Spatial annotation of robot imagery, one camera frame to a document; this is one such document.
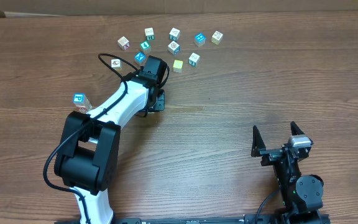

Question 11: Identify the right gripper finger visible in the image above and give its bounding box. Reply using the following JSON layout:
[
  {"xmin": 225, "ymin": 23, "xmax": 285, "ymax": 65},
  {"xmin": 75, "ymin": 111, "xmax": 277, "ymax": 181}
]
[
  {"xmin": 251, "ymin": 125, "xmax": 266, "ymax": 157},
  {"xmin": 290, "ymin": 121, "xmax": 304, "ymax": 136}
]

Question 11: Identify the cream block red edge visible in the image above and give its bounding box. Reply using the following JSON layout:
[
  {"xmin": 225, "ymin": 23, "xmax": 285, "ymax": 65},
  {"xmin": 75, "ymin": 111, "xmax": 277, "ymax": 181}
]
[{"xmin": 76, "ymin": 106, "xmax": 92, "ymax": 114}]

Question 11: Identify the blue P block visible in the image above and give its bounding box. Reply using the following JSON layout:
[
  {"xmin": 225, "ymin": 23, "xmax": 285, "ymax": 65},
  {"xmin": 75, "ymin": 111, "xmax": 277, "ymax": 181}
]
[{"xmin": 73, "ymin": 93, "xmax": 88, "ymax": 103}]

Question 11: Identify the cream block green R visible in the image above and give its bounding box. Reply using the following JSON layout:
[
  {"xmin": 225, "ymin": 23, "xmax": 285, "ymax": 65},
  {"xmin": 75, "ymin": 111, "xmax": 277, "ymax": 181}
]
[{"xmin": 74, "ymin": 100, "xmax": 92, "ymax": 111}]

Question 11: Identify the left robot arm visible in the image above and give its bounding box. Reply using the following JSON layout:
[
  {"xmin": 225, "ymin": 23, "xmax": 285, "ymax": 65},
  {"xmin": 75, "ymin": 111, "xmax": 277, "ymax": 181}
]
[{"xmin": 43, "ymin": 56, "xmax": 169, "ymax": 223}]

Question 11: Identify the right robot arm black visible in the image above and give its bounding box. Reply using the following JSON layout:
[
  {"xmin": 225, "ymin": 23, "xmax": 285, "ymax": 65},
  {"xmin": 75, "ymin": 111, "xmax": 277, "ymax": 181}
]
[{"xmin": 251, "ymin": 121, "xmax": 329, "ymax": 223}]

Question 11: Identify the yellow block right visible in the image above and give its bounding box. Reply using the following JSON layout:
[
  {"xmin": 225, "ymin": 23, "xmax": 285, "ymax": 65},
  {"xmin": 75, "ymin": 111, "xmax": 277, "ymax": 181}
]
[{"xmin": 173, "ymin": 60, "xmax": 183, "ymax": 73}]

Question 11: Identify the blue X block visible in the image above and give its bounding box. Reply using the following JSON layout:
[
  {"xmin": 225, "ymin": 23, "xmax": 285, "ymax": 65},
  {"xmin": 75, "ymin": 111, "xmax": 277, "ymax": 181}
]
[{"xmin": 134, "ymin": 52, "xmax": 147, "ymax": 66}]

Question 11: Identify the cream block teal side lower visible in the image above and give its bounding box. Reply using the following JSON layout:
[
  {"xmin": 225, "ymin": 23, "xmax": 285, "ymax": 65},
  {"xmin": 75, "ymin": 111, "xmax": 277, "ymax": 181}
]
[{"xmin": 188, "ymin": 53, "xmax": 200, "ymax": 67}]

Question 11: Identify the cream block teal side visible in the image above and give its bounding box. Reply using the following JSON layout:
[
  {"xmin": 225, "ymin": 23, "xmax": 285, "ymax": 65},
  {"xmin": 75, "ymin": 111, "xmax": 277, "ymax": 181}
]
[
  {"xmin": 188, "ymin": 53, "xmax": 200, "ymax": 67},
  {"xmin": 169, "ymin": 27, "xmax": 180, "ymax": 42}
]

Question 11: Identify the cream block with red drawing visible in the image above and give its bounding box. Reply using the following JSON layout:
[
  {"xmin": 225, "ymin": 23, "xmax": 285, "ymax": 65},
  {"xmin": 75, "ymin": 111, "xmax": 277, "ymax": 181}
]
[{"xmin": 111, "ymin": 58, "xmax": 122, "ymax": 70}]

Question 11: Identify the cream block blue side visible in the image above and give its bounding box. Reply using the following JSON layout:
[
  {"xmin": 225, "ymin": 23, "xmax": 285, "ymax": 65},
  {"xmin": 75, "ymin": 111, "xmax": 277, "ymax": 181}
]
[{"xmin": 168, "ymin": 40, "xmax": 180, "ymax": 55}]

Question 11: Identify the green number four block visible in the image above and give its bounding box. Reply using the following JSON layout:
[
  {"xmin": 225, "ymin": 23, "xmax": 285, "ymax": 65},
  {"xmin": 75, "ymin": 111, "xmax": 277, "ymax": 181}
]
[{"xmin": 140, "ymin": 40, "xmax": 151, "ymax": 54}]

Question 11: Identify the block with red side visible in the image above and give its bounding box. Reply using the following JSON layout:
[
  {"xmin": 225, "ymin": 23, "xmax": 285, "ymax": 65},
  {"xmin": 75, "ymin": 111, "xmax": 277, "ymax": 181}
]
[{"xmin": 117, "ymin": 36, "xmax": 130, "ymax": 50}]

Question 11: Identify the block with green letter side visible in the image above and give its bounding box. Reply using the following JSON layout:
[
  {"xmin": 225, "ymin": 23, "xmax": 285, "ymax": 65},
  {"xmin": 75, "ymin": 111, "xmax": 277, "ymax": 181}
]
[{"xmin": 144, "ymin": 27, "xmax": 155, "ymax": 40}]

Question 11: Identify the cream block teal side top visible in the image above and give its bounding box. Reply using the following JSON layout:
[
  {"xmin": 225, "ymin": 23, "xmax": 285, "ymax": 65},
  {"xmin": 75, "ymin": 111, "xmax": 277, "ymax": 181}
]
[{"xmin": 169, "ymin": 27, "xmax": 180, "ymax": 42}]

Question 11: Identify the blue top block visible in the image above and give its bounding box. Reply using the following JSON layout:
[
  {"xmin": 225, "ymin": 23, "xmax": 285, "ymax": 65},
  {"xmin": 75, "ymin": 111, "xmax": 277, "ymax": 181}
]
[{"xmin": 194, "ymin": 33, "xmax": 206, "ymax": 47}]

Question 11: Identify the cream block yellow side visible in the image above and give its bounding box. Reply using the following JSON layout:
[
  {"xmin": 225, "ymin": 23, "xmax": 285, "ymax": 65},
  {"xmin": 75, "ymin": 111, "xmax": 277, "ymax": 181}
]
[{"xmin": 211, "ymin": 31, "xmax": 223, "ymax": 45}]

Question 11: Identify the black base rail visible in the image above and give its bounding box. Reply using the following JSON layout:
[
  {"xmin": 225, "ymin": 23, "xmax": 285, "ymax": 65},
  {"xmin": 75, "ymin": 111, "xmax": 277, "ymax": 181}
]
[{"xmin": 54, "ymin": 213, "xmax": 331, "ymax": 224}]

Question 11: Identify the cardboard wall panel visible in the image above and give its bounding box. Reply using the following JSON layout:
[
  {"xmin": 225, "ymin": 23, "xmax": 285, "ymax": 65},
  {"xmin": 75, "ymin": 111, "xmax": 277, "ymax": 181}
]
[{"xmin": 0, "ymin": 0, "xmax": 358, "ymax": 17}]

